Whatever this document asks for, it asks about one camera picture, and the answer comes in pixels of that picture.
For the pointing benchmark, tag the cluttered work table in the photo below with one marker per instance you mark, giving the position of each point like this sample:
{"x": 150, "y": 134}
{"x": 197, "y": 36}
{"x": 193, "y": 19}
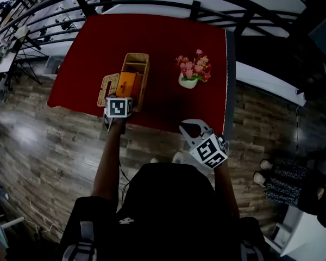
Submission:
{"x": 2, "y": 58}

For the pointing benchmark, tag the person's black shirt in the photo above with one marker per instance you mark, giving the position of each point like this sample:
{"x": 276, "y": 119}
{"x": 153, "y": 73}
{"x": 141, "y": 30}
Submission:
{"x": 174, "y": 213}

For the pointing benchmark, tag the white desk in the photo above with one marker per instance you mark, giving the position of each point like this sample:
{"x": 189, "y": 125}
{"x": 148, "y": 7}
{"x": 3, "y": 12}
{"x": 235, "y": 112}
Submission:
{"x": 309, "y": 235}

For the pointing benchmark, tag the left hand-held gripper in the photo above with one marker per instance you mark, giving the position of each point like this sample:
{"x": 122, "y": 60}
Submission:
{"x": 118, "y": 107}

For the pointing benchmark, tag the person's white shoe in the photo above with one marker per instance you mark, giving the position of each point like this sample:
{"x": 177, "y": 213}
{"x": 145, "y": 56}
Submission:
{"x": 155, "y": 160}
{"x": 180, "y": 158}

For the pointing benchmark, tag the black metal railing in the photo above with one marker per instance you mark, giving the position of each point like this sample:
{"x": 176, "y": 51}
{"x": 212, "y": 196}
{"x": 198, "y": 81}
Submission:
{"x": 84, "y": 6}

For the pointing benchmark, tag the orange box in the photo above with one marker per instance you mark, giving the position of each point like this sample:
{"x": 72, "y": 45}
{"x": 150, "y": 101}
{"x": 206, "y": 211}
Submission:
{"x": 126, "y": 84}

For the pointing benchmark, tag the pink flowers in white pot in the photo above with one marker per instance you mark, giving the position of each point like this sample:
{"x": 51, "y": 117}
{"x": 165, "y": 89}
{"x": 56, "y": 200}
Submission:
{"x": 193, "y": 68}

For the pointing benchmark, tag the wicker basket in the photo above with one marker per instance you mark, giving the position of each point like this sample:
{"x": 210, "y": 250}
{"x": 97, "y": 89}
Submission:
{"x": 145, "y": 77}

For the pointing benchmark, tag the red tablecloth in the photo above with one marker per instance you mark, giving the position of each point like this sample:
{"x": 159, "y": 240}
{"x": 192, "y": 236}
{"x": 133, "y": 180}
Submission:
{"x": 157, "y": 37}

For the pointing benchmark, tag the woven wicker lid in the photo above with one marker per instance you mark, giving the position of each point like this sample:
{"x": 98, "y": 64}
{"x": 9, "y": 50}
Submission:
{"x": 108, "y": 87}

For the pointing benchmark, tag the person's left forearm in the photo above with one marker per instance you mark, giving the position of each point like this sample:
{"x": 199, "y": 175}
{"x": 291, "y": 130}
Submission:
{"x": 108, "y": 167}

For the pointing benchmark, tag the person's right forearm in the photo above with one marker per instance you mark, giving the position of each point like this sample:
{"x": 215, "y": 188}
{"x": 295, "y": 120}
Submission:
{"x": 224, "y": 189}

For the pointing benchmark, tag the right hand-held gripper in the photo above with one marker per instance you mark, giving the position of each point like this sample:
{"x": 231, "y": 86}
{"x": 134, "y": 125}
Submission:
{"x": 209, "y": 151}

